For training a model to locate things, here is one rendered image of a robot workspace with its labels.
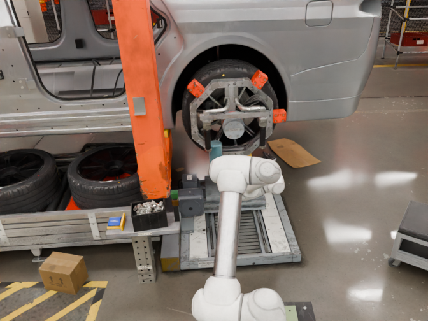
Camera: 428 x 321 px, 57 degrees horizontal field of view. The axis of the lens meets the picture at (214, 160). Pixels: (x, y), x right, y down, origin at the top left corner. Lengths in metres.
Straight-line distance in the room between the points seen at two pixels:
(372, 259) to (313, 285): 0.48
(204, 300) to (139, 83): 1.13
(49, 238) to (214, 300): 1.48
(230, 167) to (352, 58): 1.36
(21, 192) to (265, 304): 1.87
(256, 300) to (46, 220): 1.60
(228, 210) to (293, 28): 1.35
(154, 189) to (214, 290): 0.90
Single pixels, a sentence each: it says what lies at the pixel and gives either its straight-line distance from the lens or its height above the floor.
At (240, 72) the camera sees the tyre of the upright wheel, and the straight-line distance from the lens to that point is 2.59.
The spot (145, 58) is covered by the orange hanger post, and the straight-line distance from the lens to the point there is 2.09.
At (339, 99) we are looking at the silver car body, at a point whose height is 0.90.
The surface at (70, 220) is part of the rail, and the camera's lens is 2.77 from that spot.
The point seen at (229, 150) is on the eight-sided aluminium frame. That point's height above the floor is 0.62.
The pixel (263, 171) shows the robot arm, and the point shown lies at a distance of 1.73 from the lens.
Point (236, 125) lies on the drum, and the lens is 2.47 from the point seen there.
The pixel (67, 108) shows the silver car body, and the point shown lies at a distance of 2.88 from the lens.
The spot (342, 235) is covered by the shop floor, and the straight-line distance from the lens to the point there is 3.03.
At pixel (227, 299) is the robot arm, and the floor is 0.60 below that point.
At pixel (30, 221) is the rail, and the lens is 2.85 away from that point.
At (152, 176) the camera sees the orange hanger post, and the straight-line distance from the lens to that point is 2.37.
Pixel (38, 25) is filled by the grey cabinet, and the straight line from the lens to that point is 7.11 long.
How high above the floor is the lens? 1.92
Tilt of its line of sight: 30 degrees down
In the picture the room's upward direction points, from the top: 3 degrees counter-clockwise
